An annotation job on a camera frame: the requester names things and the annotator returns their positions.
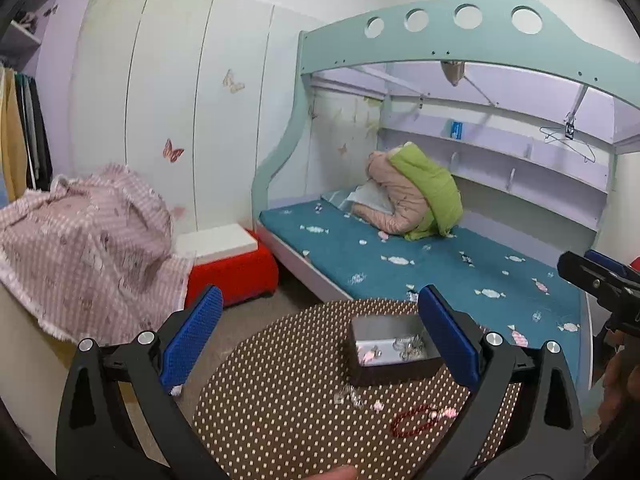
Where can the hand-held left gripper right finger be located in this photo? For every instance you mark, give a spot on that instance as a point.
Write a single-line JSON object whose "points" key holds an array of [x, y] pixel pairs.
{"points": [[447, 340]]}

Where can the grey rectangular box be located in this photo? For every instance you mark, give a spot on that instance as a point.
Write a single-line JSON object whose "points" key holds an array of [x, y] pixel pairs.
{"points": [[390, 365]]}

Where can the blue candy print mattress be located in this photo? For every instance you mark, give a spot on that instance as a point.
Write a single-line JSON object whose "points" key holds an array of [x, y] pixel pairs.
{"points": [[450, 270]]}

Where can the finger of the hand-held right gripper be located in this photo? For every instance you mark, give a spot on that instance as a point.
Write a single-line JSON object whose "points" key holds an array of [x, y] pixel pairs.
{"points": [[582, 272], [606, 263]]}

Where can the white pillow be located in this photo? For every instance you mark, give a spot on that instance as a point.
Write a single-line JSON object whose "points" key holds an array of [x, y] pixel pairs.
{"points": [[367, 197]]}

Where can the dark hanging garments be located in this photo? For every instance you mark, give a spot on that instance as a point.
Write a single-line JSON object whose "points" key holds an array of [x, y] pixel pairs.
{"points": [[35, 135]]}

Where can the black hanging tag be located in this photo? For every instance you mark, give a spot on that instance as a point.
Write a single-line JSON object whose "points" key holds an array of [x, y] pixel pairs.
{"points": [[569, 127]]}

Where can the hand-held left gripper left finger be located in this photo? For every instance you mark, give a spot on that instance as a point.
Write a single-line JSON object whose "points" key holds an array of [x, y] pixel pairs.
{"points": [[195, 335]]}

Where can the yellow hanging garment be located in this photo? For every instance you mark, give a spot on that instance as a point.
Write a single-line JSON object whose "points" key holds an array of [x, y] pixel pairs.
{"points": [[10, 135]]}

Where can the teal bunk bed frame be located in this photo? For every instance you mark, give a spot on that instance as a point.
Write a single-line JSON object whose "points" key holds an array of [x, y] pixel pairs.
{"points": [[340, 40]]}

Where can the pink quilt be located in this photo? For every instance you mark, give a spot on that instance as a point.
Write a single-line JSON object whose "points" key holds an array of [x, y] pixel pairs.
{"points": [[395, 200]]}

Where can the person's left hand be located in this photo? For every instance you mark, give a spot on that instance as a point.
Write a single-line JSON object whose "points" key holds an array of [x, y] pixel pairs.
{"points": [[340, 473]]}

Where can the brown polka dot tablecloth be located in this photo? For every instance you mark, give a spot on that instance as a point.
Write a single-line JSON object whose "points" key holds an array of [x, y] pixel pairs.
{"points": [[300, 435]]}

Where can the pink butterfly sticker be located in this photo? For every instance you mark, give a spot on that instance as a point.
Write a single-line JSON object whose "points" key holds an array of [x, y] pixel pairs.
{"points": [[172, 150]]}

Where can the hanging beige cloth bag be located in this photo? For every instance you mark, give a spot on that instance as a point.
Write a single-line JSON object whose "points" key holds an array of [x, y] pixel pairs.
{"points": [[451, 71]]}

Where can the small blue box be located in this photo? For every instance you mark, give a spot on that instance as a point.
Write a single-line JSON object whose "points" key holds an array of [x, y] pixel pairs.
{"points": [[455, 129]]}

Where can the pale butterfly sticker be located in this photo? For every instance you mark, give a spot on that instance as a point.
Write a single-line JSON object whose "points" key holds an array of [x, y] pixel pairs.
{"points": [[232, 81]]}

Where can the pink checkered blanket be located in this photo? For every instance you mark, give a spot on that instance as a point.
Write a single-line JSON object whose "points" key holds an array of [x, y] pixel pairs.
{"points": [[85, 250]]}

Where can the white wardrobe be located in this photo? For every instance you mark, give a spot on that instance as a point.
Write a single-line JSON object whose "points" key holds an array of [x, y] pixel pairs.
{"points": [[165, 85]]}

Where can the white board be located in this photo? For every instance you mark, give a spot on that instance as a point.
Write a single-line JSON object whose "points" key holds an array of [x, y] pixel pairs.
{"points": [[215, 242]]}

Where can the red storage stool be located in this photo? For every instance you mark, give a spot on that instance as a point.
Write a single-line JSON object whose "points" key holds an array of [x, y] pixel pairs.
{"points": [[230, 275]]}

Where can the person's right hand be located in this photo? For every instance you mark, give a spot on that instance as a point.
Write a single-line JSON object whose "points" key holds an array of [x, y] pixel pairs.
{"points": [[617, 390]]}

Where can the cream cabinet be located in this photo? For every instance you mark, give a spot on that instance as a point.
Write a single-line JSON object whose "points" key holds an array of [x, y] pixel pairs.
{"points": [[30, 365]]}

